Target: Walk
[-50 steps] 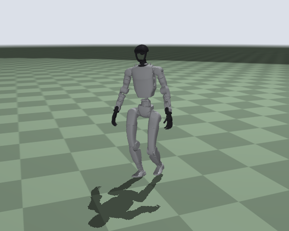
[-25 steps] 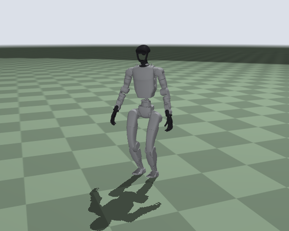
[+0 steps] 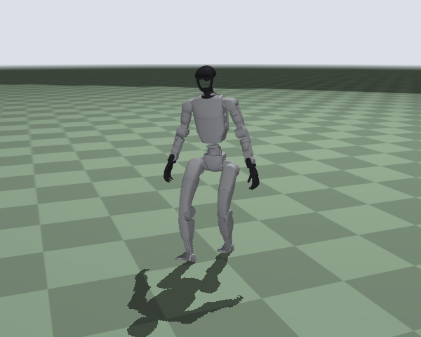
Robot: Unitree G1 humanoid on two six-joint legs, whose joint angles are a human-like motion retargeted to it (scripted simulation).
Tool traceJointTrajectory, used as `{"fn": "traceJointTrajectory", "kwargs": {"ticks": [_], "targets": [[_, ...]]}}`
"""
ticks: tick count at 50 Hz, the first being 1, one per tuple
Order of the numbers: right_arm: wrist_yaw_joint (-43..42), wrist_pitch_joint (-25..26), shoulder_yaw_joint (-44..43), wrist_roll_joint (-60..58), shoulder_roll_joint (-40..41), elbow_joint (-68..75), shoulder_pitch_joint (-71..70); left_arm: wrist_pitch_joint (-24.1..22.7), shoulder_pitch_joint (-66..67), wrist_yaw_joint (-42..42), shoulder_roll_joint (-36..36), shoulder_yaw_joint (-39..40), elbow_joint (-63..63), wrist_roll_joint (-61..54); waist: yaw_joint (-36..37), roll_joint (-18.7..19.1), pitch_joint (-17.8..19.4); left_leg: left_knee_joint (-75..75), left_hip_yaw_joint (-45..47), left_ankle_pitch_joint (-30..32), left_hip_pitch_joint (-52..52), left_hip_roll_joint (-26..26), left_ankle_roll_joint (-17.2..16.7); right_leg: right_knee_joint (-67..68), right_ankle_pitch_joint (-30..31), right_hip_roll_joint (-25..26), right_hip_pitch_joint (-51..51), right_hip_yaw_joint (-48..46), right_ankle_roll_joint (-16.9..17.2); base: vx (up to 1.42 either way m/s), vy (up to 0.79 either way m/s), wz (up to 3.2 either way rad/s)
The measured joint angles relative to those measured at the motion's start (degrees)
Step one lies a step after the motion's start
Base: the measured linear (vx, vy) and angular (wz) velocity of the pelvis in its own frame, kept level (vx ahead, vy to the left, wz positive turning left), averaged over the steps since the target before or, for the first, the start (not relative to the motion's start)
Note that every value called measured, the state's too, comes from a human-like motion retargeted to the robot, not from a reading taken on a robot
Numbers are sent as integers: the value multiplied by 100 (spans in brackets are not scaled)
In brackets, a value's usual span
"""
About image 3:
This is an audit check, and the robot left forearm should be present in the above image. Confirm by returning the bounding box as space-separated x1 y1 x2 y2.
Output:
240 126 255 164

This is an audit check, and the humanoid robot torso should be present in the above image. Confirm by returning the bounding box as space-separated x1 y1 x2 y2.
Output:
192 92 229 172

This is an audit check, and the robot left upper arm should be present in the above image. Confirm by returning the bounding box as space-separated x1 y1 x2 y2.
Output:
222 97 246 138

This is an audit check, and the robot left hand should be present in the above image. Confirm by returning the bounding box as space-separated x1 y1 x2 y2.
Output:
246 158 260 190

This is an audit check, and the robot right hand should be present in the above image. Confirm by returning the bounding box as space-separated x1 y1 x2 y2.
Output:
163 154 176 182

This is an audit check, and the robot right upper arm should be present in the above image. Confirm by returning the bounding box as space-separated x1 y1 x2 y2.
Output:
177 98 193 137

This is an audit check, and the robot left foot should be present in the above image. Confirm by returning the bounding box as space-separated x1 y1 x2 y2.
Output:
217 243 234 253

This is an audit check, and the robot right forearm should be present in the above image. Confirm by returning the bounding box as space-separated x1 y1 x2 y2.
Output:
168 128 185 161

